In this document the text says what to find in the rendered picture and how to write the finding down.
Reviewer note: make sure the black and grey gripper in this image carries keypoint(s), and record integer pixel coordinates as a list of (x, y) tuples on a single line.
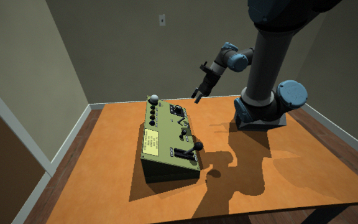
[(210, 80)]

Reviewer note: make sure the green control panel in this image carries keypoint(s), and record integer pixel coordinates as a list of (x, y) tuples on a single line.
[(168, 151)]

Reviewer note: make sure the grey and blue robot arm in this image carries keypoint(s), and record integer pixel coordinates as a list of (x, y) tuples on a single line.
[(277, 21)]

